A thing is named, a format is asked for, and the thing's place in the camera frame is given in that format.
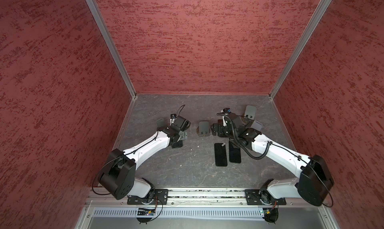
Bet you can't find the green-edged phone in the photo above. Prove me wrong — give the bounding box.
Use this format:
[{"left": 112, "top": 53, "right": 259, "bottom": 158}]
[{"left": 172, "top": 141, "right": 183, "bottom": 149}]

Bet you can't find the right aluminium corner post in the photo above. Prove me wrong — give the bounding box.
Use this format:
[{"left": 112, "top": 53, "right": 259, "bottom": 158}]
[{"left": 269, "top": 0, "right": 332, "bottom": 101}]

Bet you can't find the aluminium front rail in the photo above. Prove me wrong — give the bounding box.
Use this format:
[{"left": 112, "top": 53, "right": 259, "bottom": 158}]
[{"left": 85, "top": 188, "right": 316, "bottom": 209}]

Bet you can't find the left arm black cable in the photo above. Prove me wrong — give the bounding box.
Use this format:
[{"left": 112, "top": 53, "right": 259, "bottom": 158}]
[{"left": 91, "top": 104, "right": 187, "bottom": 196}]

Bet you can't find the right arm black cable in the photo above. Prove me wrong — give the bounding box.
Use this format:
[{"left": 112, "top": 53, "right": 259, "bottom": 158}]
[{"left": 216, "top": 111, "right": 334, "bottom": 208}]

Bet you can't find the aluminium corner post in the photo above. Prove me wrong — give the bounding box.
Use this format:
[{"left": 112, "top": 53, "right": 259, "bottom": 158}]
[
  {"left": 85, "top": 0, "right": 137, "bottom": 100},
  {"left": 269, "top": 0, "right": 332, "bottom": 101}
]

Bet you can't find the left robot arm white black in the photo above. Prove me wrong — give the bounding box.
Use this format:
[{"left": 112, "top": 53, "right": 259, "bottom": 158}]
[{"left": 95, "top": 116, "right": 191, "bottom": 204}]

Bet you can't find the left aluminium corner post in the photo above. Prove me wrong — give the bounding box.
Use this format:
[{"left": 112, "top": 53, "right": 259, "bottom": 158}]
[{"left": 85, "top": 0, "right": 137, "bottom": 100}]

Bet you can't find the silver-backed phone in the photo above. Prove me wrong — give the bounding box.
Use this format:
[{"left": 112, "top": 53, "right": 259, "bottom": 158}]
[{"left": 214, "top": 143, "right": 228, "bottom": 167}]

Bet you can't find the far left phone stand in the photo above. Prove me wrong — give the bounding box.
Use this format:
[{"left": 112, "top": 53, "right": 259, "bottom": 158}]
[{"left": 156, "top": 118, "right": 167, "bottom": 130}]

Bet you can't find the white slotted cable duct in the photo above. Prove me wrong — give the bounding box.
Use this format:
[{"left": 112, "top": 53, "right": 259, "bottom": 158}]
[{"left": 92, "top": 207, "right": 265, "bottom": 220}]

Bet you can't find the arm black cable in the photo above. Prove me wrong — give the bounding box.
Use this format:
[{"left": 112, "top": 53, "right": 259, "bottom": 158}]
[
  {"left": 216, "top": 111, "right": 334, "bottom": 208},
  {"left": 91, "top": 104, "right": 187, "bottom": 196}
]

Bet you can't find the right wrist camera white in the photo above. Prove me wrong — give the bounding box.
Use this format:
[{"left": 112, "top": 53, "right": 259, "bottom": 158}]
[{"left": 221, "top": 108, "right": 231, "bottom": 114}]

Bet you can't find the black round phone stand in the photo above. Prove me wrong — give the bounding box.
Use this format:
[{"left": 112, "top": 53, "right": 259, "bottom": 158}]
[{"left": 197, "top": 121, "right": 211, "bottom": 137}]

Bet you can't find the wooden base grey phone stand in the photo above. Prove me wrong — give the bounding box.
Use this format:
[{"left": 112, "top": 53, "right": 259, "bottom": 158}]
[{"left": 244, "top": 105, "right": 257, "bottom": 120}]

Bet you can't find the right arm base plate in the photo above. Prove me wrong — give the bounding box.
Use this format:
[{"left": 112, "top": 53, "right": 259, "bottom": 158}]
[{"left": 245, "top": 189, "right": 287, "bottom": 206}]

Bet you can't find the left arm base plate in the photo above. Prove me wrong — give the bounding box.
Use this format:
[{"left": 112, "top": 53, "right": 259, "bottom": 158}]
[{"left": 127, "top": 189, "right": 169, "bottom": 206}]

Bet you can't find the purple phone stand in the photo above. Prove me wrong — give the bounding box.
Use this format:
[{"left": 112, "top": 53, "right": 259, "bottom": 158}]
[{"left": 251, "top": 121, "right": 263, "bottom": 131}]

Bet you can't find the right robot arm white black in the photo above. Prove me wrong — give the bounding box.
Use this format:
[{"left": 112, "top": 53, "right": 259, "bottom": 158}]
[{"left": 218, "top": 109, "right": 335, "bottom": 207}]

